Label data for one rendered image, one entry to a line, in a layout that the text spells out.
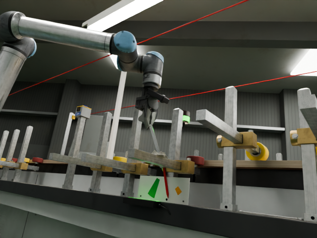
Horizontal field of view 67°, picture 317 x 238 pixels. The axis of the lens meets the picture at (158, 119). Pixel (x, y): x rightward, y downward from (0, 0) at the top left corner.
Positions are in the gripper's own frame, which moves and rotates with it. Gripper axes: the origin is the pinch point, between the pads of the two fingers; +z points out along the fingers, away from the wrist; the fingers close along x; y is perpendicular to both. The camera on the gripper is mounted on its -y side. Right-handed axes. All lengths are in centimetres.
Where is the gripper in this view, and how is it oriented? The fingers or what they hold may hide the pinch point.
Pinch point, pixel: (148, 126)
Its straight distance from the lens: 108.2
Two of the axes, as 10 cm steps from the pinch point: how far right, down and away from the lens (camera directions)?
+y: -7.9, 0.9, 6.1
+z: -1.2, 9.5, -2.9
